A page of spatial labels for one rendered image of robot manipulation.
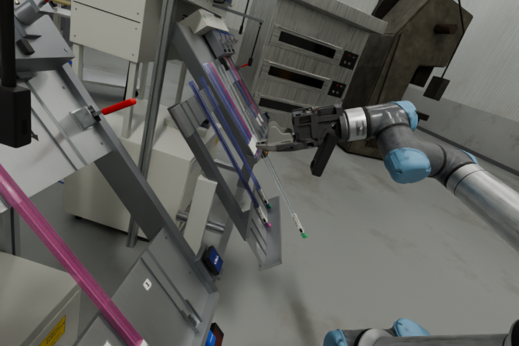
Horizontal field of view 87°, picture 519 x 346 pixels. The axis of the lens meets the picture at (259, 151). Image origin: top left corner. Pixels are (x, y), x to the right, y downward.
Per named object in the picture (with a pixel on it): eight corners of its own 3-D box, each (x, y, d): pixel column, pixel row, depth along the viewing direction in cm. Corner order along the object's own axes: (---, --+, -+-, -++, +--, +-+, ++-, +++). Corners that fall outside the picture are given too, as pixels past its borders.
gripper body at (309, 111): (288, 110, 68) (337, 101, 67) (293, 142, 71) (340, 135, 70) (290, 117, 61) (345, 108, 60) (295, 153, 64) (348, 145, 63)
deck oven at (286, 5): (239, 141, 358) (288, -23, 289) (221, 111, 458) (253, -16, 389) (330, 155, 420) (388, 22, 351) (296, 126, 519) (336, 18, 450)
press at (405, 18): (371, 140, 595) (443, -7, 490) (421, 172, 485) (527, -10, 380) (313, 130, 531) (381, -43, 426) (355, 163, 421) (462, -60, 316)
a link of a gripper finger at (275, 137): (252, 127, 66) (290, 120, 65) (256, 150, 68) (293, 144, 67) (252, 131, 63) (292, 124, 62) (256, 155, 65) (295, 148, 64)
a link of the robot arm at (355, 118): (357, 133, 69) (368, 144, 62) (340, 136, 70) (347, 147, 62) (356, 103, 67) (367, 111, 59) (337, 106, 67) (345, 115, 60)
